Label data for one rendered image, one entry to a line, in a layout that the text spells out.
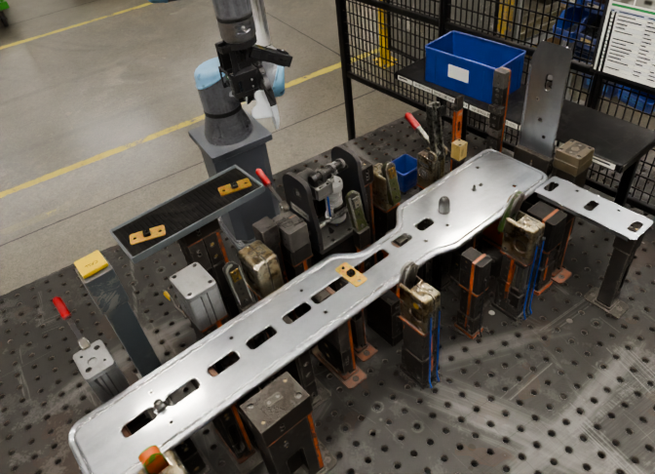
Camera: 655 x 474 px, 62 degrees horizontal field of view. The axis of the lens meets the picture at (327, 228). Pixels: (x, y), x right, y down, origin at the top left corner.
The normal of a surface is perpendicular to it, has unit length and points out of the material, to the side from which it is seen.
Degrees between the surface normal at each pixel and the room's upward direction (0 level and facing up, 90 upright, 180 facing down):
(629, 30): 90
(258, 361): 0
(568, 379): 0
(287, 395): 0
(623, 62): 90
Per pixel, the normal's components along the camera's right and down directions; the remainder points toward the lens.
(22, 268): -0.11, -0.74
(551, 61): -0.77, 0.48
